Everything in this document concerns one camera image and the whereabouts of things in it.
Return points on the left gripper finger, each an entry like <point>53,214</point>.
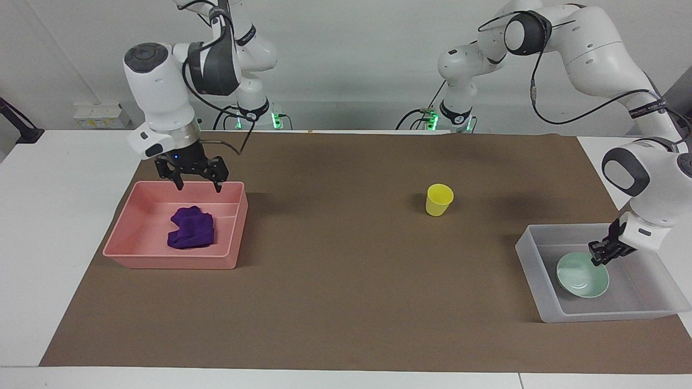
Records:
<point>599,253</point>
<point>621,250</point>

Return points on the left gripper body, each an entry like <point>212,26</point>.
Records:
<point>616,232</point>

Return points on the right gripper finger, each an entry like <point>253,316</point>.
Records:
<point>174,175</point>
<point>218,172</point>

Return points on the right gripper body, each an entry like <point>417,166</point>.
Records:
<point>184,158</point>

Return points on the pale green bowl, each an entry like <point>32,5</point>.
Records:
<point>581,278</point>

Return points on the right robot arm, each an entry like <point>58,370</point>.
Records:
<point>159,92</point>

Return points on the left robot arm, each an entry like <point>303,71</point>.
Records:
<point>594,48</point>

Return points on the translucent plastic box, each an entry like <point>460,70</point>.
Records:
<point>638,292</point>

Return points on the purple cloth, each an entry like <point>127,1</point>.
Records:
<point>192,229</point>

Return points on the pink plastic tray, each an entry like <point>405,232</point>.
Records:
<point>143,237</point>

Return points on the black stand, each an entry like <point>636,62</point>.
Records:
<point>21,127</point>

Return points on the yellow plastic cup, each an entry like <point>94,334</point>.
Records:
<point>438,202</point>

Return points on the white wall socket box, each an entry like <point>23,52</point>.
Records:
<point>100,116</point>

